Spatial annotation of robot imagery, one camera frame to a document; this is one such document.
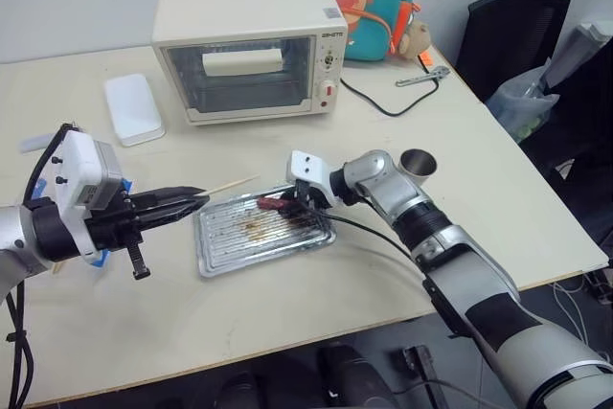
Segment black office chair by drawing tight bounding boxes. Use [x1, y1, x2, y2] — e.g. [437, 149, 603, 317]
[454, 0, 572, 104]

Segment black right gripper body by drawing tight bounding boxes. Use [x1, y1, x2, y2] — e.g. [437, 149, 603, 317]
[292, 179, 332, 213]

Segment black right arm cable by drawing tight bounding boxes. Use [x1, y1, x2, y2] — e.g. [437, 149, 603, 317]
[306, 201, 435, 288]

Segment metal cup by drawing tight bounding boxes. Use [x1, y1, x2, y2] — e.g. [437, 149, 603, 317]
[398, 148, 440, 186]

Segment red sausage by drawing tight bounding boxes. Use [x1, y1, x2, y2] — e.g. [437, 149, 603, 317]
[256, 194, 289, 212]

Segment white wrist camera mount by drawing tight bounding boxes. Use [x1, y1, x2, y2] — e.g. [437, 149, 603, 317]
[47, 128, 126, 265]
[285, 149, 337, 210]

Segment brown plush bear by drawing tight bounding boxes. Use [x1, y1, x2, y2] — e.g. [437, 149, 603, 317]
[397, 19, 433, 59]

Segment clear plastic strip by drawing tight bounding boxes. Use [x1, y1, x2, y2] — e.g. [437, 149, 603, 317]
[18, 132, 55, 155]

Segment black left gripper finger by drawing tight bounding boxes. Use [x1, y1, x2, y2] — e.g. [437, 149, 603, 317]
[128, 184, 208, 203]
[133, 193, 211, 233]

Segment black bracket bar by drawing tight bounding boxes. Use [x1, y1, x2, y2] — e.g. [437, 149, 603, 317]
[400, 344, 450, 409]

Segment white rectangular box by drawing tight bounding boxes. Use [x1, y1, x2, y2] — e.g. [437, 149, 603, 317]
[102, 73, 168, 148]

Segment black oven power cable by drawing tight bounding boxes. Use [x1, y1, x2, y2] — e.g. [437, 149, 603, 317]
[339, 75, 441, 119]

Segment metal baking tray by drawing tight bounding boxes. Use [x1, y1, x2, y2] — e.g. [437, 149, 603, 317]
[192, 182, 338, 281]

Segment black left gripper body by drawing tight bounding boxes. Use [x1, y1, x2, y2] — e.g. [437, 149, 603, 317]
[87, 187, 153, 282]

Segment clear plastic bag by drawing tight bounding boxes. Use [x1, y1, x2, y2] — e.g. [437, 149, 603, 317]
[485, 57, 562, 144]

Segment metal clamp tool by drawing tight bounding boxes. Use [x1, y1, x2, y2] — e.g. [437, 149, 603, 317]
[395, 65, 452, 90]

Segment dark rounded shape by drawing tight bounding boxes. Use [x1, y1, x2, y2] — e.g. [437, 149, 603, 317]
[217, 369, 262, 409]
[314, 340, 401, 409]

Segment white floor cable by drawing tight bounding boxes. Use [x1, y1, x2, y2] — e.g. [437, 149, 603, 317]
[549, 278, 598, 351]

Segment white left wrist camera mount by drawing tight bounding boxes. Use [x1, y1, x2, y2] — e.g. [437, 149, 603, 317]
[47, 128, 126, 265]

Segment grey box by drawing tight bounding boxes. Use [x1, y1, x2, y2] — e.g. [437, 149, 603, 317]
[544, 19, 613, 90]

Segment cream toaster oven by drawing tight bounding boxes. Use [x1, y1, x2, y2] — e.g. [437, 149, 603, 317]
[150, 0, 349, 128]

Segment wooden skewer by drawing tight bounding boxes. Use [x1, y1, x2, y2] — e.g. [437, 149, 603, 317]
[199, 174, 261, 197]

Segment teal dinosaur backpack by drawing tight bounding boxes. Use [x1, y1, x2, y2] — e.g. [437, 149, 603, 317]
[309, 0, 423, 63]

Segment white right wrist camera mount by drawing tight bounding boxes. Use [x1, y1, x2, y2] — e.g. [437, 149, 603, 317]
[285, 149, 337, 210]

